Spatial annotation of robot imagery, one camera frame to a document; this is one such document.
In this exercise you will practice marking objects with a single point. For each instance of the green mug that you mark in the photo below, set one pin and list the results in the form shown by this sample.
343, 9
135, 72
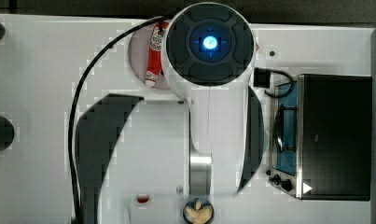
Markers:
265, 142

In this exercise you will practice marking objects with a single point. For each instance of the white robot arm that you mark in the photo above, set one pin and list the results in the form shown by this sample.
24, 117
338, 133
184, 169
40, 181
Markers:
201, 146

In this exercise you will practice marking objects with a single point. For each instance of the red ketchup bottle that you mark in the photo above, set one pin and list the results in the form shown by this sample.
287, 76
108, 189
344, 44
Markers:
154, 77

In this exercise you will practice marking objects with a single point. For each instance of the grey round plate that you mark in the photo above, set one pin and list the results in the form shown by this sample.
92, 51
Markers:
138, 51

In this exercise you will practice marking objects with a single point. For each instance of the small red strawberry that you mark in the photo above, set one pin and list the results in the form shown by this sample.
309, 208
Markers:
142, 198

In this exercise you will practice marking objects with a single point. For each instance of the blue bowl with chips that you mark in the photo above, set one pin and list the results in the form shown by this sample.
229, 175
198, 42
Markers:
198, 210

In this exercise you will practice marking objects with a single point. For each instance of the black cylinder post lower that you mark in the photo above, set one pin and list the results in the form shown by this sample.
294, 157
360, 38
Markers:
7, 133

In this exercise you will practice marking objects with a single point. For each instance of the black toaster oven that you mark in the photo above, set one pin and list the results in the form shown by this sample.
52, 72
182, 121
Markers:
321, 138

